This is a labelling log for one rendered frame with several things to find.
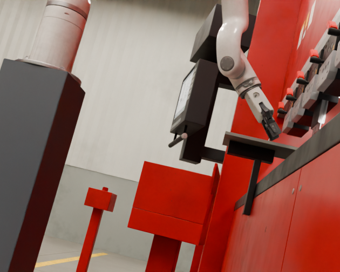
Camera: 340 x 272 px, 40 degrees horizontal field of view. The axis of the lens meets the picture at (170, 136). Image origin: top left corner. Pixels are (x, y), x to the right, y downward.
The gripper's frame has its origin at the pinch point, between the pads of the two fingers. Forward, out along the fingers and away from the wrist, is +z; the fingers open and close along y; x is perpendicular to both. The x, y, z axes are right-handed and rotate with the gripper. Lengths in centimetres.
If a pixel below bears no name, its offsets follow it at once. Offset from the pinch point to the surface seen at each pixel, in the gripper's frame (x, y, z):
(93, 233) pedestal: 104, 156, -17
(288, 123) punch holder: -13.7, 34.4, -5.8
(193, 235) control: 35, -49, 20
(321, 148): 12, -86, 18
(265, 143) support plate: 5.9, -10.6, 3.4
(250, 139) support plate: 9.2, -10.9, 0.5
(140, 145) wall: 89, 679, -191
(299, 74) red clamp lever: -18.6, 6.2, -14.8
